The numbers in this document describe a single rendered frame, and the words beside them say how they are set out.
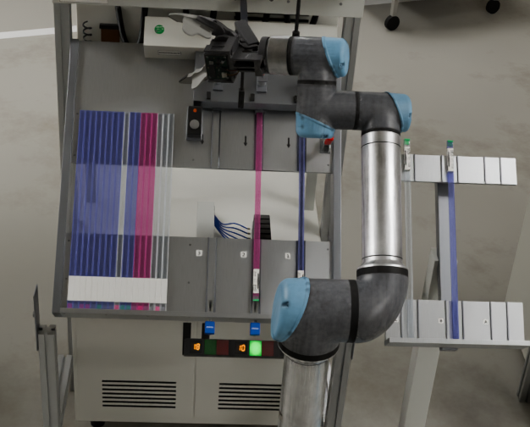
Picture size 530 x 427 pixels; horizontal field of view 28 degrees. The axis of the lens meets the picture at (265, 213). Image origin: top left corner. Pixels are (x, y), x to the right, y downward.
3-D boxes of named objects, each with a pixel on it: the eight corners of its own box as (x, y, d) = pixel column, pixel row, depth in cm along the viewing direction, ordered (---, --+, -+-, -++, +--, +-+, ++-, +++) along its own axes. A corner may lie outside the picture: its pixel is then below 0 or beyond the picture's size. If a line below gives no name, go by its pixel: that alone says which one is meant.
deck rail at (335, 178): (337, 325, 265) (341, 321, 259) (329, 324, 265) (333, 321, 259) (338, 59, 283) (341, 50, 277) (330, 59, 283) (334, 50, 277)
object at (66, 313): (329, 325, 265) (334, 320, 258) (63, 317, 261) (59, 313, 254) (329, 320, 265) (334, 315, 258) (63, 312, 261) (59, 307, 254)
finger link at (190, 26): (168, 15, 202) (209, 41, 203) (177, 1, 206) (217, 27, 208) (161, 27, 204) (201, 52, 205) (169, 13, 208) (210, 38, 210)
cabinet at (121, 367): (306, 441, 325) (326, 278, 291) (75, 436, 320) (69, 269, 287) (294, 310, 379) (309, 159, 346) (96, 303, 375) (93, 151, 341)
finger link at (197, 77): (172, 92, 213) (204, 70, 208) (180, 77, 217) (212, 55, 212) (182, 103, 214) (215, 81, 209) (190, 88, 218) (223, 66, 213)
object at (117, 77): (330, 178, 275) (333, 172, 270) (73, 168, 270) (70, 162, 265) (330, 59, 283) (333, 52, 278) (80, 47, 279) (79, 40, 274)
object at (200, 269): (331, 318, 263) (333, 316, 260) (62, 310, 259) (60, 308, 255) (331, 244, 268) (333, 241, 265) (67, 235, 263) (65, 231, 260)
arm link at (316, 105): (355, 140, 202) (357, 81, 201) (295, 137, 201) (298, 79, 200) (349, 139, 210) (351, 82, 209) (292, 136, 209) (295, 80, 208)
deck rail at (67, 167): (63, 317, 261) (59, 313, 255) (54, 317, 261) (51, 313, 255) (80, 47, 279) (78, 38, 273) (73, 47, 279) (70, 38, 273)
